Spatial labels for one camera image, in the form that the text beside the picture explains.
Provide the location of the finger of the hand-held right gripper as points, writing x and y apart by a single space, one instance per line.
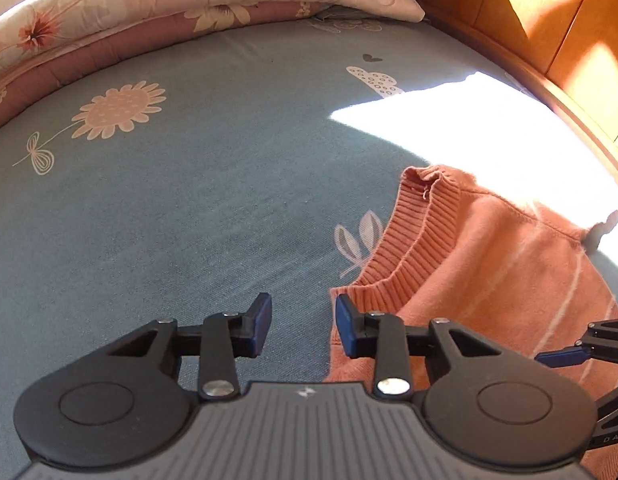
561 356

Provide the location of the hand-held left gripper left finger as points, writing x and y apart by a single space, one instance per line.
259 325

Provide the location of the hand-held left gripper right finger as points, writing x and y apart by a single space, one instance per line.
348 327

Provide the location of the orange knit sweater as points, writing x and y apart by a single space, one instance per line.
489 285

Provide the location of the blue floral bed sheet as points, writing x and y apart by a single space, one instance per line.
189 185

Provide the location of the wooden headboard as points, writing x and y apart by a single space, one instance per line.
564 35

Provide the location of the pink floral quilt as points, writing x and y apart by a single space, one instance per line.
89 10

